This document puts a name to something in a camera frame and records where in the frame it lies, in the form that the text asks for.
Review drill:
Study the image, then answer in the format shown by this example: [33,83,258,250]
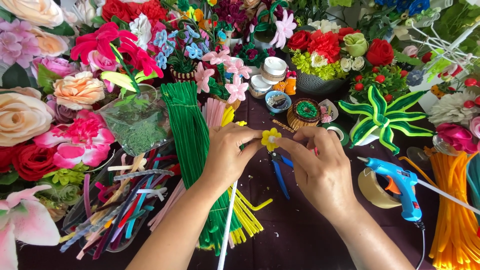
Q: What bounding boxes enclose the yellow pipe cleaner flower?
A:
[261,127,282,152]

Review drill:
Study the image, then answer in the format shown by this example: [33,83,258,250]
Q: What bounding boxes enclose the white wire rack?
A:
[408,17,480,77]

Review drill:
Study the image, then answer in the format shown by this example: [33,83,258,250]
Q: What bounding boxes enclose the clear bag of green moss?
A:
[95,89,174,157]

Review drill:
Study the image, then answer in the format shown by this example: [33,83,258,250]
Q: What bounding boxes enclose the red berry plant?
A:
[348,65,410,104]

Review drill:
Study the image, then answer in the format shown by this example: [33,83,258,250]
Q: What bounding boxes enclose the grey pot of red flowers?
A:
[286,19,395,95]

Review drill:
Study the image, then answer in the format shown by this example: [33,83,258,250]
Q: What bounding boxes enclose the pink rose in glass vase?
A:
[406,122,480,170]

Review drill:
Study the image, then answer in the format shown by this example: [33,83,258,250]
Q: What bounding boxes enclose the white plant pot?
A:
[349,115,380,146]

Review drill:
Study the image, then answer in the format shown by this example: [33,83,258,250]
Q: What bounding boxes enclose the red pink pipe cleaner lily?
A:
[70,21,164,95]

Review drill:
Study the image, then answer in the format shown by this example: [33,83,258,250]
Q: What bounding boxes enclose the blue handled pliers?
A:
[268,150,295,200]

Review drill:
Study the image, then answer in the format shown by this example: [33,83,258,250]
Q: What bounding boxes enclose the white glue stick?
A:
[416,179,480,215]

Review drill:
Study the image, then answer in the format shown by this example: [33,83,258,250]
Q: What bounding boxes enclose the white pipe cleaner stem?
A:
[217,180,239,270]

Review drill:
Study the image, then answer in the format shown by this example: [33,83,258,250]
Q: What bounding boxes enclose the bundle of teal pipe cleaners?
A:
[466,153,480,212]

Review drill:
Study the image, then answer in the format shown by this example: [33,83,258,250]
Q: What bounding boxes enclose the brown pipe cleaner pot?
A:
[286,98,322,131]

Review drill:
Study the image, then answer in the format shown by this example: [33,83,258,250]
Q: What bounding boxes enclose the small dish of pink beads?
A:
[318,98,340,124]

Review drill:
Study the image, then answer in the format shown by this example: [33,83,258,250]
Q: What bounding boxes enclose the white wire spool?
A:
[248,74,274,99]
[260,56,289,85]

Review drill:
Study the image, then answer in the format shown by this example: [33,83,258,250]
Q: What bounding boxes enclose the small blue bowl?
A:
[265,90,292,114]

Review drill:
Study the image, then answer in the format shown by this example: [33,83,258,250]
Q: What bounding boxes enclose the bundle of orange pipe cleaners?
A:
[398,150,480,270]

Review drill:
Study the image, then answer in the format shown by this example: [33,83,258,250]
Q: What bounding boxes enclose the white artificial chrysanthemum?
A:
[427,89,480,127]

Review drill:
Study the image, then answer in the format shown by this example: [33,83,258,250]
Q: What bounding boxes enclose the blue pipe cleaner flower pot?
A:
[153,26,211,83]

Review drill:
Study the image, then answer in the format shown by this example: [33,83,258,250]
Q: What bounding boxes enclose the dark purple tablecloth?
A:
[17,75,451,270]

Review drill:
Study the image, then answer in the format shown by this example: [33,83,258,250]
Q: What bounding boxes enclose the pink pipe cleaner orchid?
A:
[269,9,298,50]

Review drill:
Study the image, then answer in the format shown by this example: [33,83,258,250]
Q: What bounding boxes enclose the green floral tape roll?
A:
[322,122,350,147]

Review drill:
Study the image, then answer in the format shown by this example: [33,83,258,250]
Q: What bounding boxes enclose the pink pipe cleaner flower basket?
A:
[194,46,253,111]

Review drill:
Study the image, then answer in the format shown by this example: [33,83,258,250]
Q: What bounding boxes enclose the person's right hand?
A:
[275,125,362,223]

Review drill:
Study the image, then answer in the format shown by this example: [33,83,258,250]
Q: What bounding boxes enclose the blue hot glue gun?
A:
[357,156,423,223]

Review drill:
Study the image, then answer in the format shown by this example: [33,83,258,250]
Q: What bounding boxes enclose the black glue gun cable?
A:
[414,220,427,270]

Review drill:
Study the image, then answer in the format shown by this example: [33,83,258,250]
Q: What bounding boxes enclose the person's left hand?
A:
[202,122,265,189]

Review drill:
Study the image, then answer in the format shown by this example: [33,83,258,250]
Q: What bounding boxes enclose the tan tape roll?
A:
[358,167,403,209]

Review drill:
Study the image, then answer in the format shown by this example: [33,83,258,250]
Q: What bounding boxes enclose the heap of artificial flowers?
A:
[0,0,117,270]

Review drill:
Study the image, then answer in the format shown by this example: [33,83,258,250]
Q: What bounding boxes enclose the bundle of green pipe cleaners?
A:
[160,81,243,256]

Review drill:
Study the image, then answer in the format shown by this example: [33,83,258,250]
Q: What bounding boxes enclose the bundle of yellow pipe cleaners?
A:
[220,106,273,245]

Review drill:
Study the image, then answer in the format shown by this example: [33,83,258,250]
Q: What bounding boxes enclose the tray of mixed pipe cleaners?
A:
[59,148,182,260]

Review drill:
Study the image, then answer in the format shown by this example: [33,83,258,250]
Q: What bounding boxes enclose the green yellow striped pipe cleaner plant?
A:
[338,85,434,155]

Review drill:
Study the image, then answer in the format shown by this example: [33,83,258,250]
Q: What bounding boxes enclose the small orange figurines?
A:
[272,71,297,96]

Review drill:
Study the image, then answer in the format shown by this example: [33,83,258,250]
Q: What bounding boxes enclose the brown twisted pipe cleaner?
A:
[271,119,296,133]

